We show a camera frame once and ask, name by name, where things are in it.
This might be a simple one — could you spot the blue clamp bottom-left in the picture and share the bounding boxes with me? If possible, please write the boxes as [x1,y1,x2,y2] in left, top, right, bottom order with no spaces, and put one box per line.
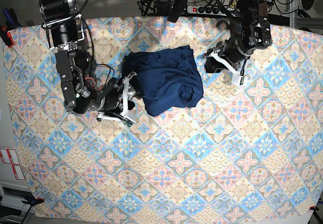
[22,197,44,207]

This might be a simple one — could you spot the red white labels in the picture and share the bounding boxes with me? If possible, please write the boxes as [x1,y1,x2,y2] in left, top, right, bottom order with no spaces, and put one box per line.
[1,148,25,181]

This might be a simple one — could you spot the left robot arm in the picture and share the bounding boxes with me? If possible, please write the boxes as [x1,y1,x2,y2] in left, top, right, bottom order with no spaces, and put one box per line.
[203,0,272,86]

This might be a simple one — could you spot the red clamp bottom-right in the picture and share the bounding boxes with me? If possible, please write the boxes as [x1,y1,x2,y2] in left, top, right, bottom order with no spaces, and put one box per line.
[309,206,319,211]

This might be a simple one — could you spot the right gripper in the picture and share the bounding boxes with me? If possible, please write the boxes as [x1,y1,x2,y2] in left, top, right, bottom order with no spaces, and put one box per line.
[93,71,141,128]

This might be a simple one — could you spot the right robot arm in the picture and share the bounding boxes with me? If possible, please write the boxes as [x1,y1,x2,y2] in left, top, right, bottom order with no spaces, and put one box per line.
[38,0,137,128]

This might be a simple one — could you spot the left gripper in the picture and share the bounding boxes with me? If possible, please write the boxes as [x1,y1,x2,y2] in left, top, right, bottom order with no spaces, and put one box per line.
[202,37,253,86]

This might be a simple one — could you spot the white power strip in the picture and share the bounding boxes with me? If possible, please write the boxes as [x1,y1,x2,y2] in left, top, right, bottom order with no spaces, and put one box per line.
[186,5,226,16]

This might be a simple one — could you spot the red black clamp top-left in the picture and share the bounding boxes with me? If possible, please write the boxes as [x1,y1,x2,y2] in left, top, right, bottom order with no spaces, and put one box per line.
[1,26,14,48]

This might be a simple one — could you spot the black strap under mount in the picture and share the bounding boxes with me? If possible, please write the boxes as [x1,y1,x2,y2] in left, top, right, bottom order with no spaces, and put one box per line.
[167,0,188,23]

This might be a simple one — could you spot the blue long-sleeve T-shirt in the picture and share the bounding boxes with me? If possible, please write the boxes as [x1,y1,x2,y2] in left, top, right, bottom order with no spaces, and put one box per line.
[122,45,204,117]

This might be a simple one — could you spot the patterned tile tablecloth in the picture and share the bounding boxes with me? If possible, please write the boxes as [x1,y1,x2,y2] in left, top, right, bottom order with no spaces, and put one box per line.
[3,17,322,223]

